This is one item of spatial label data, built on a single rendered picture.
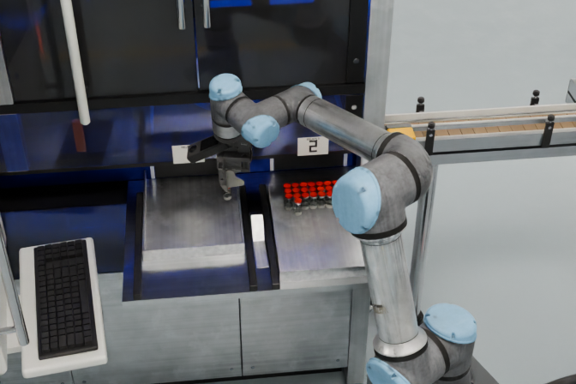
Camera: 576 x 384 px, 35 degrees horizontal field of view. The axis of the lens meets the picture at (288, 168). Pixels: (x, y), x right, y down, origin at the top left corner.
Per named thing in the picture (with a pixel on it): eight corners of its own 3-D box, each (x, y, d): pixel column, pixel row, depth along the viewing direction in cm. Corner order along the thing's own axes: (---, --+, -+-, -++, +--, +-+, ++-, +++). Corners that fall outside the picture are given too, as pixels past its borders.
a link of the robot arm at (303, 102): (459, 142, 183) (301, 68, 216) (421, 164, 177) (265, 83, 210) (457, 190, 189) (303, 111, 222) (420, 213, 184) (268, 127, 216)
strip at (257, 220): (251, 231, 243) (250, 214, 239) (262, 231, 243) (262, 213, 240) (256, 267, 232) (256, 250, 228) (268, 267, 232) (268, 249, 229)
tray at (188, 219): (145, 179, 261) (144, 170, 259) (236, 173, 263) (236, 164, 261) (143, 261, 234) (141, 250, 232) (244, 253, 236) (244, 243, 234)
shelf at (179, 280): (128, 186, 262) (127, 181, 260) (369, 170, 268) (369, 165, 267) (123, 307, 224) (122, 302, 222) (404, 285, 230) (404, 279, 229)
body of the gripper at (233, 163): (249, 175, 225) (248, 141, 217) (215, 174, 226) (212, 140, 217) (252, 153, 231) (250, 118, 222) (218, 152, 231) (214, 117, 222)
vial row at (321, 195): (284, 206, 251) (284, 193, 248) (349, 201, 253) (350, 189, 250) (285, 211, 249) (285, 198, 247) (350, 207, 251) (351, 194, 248)
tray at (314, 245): (268, 196, 255) (267, 187, 253) (360, 190, 257) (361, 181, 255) (279, 282, 228) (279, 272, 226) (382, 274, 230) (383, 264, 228)
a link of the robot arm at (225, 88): (223, 99, 204) (201, 80, 208) (225, 134, 212) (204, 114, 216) (250, 84, 207) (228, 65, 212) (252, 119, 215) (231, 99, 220)
